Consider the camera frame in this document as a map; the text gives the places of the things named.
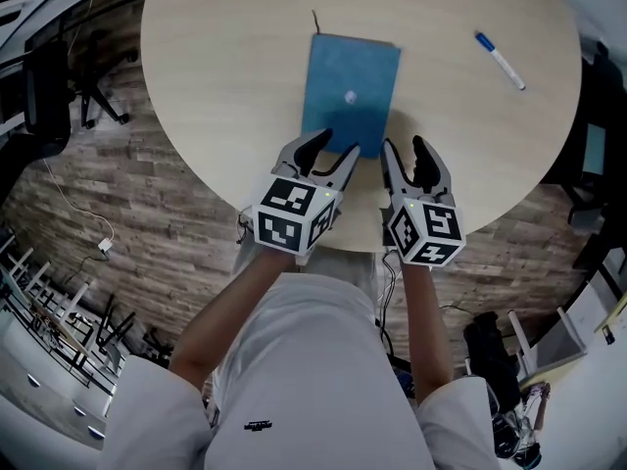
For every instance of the black high-back chair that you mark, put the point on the black high-back chair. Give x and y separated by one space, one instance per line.
46 101

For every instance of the small white eraser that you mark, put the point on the small white eraser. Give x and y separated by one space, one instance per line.
351 97

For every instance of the black bag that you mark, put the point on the black bag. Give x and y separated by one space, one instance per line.
492 355

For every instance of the white marker pen blue cap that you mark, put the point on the white marker pen blue cap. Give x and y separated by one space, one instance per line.
499 60

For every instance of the white drawer cabinet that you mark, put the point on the white drawer cabinet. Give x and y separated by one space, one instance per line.
44 399

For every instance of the round wooden desk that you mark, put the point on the round wooden desk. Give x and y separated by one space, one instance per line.
441 130

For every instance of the person's left forearm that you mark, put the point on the person's left forearm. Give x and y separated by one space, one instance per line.
230 311

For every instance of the blue notebook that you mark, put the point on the blue notebook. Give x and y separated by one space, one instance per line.
343 66

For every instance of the person's white shirt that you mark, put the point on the person's white shirt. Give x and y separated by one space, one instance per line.
303 370

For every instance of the person's right forearm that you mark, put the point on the person's right forearm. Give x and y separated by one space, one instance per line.
426 331

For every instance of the black office chair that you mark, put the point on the black office chair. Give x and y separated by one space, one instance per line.
95 76

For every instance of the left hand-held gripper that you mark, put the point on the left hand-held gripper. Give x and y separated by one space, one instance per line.
289 213

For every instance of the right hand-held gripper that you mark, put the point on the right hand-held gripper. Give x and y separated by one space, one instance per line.
431 233

